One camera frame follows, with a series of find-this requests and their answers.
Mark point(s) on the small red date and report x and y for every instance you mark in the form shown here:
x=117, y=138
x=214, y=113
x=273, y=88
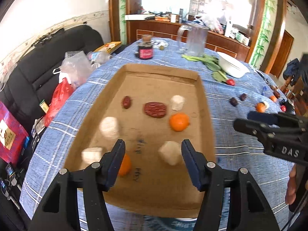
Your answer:
x=126, y=102
x=243, y=97
x=233, y=101
x=277, y=94

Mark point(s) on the person's right hand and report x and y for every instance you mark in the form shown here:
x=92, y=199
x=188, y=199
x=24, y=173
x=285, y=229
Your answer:
x=292, y=187

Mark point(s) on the patterned white plate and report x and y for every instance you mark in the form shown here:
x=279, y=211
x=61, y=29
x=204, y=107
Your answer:
x=157, y=42

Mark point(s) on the cardboard tray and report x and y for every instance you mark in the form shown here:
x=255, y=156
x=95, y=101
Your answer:
x=149, y=187

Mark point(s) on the red plastic bag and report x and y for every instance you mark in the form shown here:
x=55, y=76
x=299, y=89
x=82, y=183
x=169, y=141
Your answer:
x=59, y=98

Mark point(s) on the blue plaid tablecloth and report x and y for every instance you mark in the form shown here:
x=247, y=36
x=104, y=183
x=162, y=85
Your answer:
x=235, y=163

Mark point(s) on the white yam chunk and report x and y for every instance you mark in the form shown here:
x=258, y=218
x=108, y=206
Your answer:
x=109, y=127
x=91, y=154
x=177, y=102
x=170, y=153
x=266, y=104

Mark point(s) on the small clear plastic bag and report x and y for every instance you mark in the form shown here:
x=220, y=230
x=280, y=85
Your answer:
x=99, y=57

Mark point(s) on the black sofa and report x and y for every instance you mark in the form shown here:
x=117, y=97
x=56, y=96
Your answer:
x=36, y=65

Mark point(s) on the black electronic device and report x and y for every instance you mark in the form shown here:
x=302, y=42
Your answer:
x=8, y=176

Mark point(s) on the red cherry tomato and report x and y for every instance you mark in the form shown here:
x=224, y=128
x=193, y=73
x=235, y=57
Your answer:
x=231, y=82

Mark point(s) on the brown wooden door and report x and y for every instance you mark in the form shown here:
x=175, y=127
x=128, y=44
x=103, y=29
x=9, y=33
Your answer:
x=281, y=53

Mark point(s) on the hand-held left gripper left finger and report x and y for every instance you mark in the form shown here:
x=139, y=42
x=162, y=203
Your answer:
x=116, y=166

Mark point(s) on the wooden counter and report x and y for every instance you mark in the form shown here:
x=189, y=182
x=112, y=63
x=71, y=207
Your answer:
x=163, y=30

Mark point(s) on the dark jar with red label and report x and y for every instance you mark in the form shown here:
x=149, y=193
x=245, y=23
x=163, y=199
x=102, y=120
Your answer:
x=145, y=51

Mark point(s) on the yellow flat box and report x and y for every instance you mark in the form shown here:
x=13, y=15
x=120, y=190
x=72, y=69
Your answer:
x=110, y=46

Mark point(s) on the orange mandarin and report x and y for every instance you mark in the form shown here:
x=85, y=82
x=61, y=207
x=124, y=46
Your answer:
x=273, y=98
x=125, y=165
x=260, y=107
x=179, y=122

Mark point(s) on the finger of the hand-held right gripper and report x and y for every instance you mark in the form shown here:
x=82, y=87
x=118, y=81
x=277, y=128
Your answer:
x=262, y=118
x=247, y=126

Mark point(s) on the bamboo wall decoration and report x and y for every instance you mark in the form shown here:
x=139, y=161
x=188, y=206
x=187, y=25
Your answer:
x=123, y=9
x=264, y=21

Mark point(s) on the white tube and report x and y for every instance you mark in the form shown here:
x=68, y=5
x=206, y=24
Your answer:
x=228, y=28

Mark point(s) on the dark jacket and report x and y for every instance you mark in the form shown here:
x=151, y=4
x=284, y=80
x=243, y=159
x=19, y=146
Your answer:
x=291, y=71

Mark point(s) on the white enamel bowl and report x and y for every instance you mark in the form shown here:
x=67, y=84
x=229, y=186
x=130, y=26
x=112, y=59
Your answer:
x=232, y=65

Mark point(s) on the large red date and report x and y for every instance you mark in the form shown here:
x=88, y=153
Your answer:
x=155, y=109

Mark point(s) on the clear plastic pitcher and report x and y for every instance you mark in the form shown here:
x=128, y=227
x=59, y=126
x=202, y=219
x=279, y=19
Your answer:
x=196, y=41

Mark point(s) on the red cardboard box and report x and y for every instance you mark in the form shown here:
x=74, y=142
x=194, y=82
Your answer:
x=12, y=134

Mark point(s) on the green leafy vegetable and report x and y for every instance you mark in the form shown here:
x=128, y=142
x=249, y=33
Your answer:
x=209, y=63

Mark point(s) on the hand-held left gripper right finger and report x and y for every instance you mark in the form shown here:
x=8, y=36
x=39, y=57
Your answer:
x=192, y=166

